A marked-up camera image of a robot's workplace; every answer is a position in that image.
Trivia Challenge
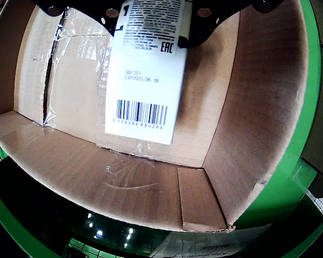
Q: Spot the cow print white carton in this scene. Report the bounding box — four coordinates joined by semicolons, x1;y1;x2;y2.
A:
104;0;188;146

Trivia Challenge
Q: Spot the large shallow cardboard tray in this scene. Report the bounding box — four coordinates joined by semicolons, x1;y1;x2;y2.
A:
0;0;310;233

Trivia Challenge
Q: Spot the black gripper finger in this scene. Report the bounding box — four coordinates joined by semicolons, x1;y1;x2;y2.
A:
178;0;285;49
33;0;124;36

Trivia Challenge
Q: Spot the green metal rack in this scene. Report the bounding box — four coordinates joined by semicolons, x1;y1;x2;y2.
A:
0;155;323;258

